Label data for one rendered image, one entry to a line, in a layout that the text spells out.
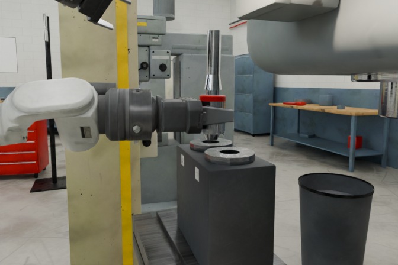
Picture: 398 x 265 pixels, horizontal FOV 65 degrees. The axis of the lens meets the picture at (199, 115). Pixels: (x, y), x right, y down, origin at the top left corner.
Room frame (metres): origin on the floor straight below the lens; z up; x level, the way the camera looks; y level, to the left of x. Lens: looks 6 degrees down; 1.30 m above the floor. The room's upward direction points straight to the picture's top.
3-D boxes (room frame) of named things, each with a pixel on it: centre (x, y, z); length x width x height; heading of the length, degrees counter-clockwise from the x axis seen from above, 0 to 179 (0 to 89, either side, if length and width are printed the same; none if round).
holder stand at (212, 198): (0.59, -0.04, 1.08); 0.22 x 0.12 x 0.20; 17
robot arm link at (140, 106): (0.53, 0.07, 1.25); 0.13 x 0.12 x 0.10; 12
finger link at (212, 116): (0.52, -0.03, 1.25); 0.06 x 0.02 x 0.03; 102
